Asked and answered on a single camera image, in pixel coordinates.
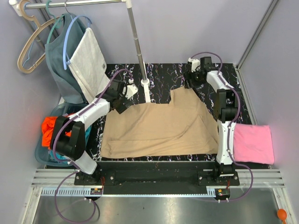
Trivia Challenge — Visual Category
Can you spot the light blue hanger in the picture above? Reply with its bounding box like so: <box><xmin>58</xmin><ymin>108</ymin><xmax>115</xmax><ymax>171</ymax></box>
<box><xmin>63</xmin><ymin>15</ymin><xmax>93</xmax><ymax>70</ymax></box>

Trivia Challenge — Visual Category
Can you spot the metal clothes rack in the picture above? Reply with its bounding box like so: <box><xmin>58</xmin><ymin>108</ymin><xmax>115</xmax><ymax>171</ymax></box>
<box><xmin>9</xmin><ymin>0</ymin><xmax>151</xmax><ymax>103</ymax></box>

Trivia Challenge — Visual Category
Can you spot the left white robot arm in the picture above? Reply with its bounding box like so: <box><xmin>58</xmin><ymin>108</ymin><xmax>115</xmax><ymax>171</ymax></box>
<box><xmin>50</xmin><ymin>79</ymin><xmax>138</xmax><ymax>185</ymax></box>

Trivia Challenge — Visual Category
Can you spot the beige t shirt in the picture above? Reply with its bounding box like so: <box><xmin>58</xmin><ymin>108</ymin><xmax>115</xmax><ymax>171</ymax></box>
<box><xmin>100</xmin><ymin>87</ymin><xmax>219</xmax><ymax>159</ymax></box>

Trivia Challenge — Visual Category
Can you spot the teal blue t shirt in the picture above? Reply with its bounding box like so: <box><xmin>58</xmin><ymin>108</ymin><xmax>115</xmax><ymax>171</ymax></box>
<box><xmin>50</xmin><ymin>126</ymin><xmax>92</xmax><ymax>162</ymax></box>

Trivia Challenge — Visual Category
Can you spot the green hanger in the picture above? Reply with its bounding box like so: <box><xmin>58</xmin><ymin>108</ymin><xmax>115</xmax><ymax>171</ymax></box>
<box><xmin>46</xmin><ymin>0</ymin><xmax>64</xmax><ymax>44</ymax></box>

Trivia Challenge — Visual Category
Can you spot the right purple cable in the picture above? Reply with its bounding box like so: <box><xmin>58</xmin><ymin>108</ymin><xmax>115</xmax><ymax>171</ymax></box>
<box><xmin>188</xmin><ymin>51</ymin><xmax>254</xmax><ymax>203</ymax></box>

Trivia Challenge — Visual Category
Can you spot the grey-green hanging t shirt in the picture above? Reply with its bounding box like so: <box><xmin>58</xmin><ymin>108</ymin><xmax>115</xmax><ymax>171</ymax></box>
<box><xmin>45</xmin><ymin>13</ymin><xmax>87</xmax><ymax>104</ymax></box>

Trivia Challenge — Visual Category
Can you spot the aluminium frame rail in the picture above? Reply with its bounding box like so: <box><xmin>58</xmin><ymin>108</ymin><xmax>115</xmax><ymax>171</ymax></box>
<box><xmin>235</xmin><ymin>0</ymin><xmax>281</xmax><ymax>70</ymax></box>

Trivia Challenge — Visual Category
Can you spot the blue plastic laundry basket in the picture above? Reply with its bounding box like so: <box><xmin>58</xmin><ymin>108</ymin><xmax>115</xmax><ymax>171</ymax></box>
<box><xmin>35</xmin><ymin>103</ymin><xmax>87</xmax><ymax>167</ymax></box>

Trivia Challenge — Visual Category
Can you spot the orange ball tool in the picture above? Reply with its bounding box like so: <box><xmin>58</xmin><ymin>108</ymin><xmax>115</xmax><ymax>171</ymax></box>
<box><xmin>277</xmin><ymin>209</ymin><xmax>287</xmax><ymax>224</ymax></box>

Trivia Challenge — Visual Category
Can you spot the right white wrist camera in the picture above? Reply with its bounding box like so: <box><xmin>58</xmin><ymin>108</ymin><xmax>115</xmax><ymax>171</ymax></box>
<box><xmin>188</xmin><ymin>58</ymin><xmax>200</xmax><ymax>72</ymax></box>

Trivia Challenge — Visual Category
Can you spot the white hanging t shirt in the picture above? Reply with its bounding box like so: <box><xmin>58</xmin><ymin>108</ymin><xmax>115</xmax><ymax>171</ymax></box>
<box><xmin>69</xmin><ymin>28</ymin><xmax>110</xmax><ymax>103</ymax></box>

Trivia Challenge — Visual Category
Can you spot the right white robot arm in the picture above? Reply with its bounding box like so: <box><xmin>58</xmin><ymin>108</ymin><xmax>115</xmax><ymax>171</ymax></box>
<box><xmin>184</xmin><ymin>56</ymin><xmax>241</xmax><ymax>166</ymax></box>

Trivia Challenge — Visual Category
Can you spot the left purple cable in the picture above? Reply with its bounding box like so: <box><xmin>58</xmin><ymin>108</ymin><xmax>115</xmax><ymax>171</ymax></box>
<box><xmin>51</xmin><ymin>69</ymin><xmax>134</xmax><ymax>222</ymax></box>

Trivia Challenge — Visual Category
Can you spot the folded pink t shirt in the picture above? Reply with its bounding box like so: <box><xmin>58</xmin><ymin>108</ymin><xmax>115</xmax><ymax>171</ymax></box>
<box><xmin>234</xmin><ymin>124</ymin><xmax>275</xmax><ymax>165</ymax></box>

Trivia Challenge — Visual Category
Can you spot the purple cable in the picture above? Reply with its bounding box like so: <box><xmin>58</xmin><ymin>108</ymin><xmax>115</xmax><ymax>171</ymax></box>
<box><xmin>188</xmin><ymin>51</ymin><xmax>254</xmax><ymax>203</ymax></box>
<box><xmin>51</xmin><ymin>69</ymin><xmax>134</xmax><ymax>222</ymax></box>

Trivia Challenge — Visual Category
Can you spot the beige wooden hanger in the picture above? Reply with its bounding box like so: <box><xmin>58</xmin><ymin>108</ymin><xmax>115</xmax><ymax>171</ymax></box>
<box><xmin>17</xmin><ymin>0</ymin><xmax>55</xmax><ymax>74</ymax></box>

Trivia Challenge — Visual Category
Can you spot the orange t shirt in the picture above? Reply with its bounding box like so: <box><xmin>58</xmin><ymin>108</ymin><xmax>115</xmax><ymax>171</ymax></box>
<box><xmin>41</xmin><ymin>113</ymin><xmax>75</xmax><ymax>147</ymax></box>

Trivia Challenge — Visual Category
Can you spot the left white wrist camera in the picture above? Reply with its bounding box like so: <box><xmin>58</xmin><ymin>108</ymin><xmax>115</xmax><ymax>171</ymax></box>
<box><xmin>122</xmin><ymin>78</ymin><xmax>138</xmax><ymax>99</ymax></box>

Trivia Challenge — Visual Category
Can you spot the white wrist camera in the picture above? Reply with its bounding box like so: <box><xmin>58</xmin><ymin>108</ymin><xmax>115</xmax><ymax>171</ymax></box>
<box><xmin>122</xmin><ymin>78</ymin><xmax>138</xmax><ymax>99</ymax></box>
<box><xmin>188</xmin><ymin>58</ymin><xmax>200</xmax><ymax>72</ymax></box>

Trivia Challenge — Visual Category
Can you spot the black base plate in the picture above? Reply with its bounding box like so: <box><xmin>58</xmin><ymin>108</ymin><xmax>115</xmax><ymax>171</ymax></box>
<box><xmin>74</xmin><ymin>161</ymin><xmax>240</xmax><ymax>196</ymax></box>

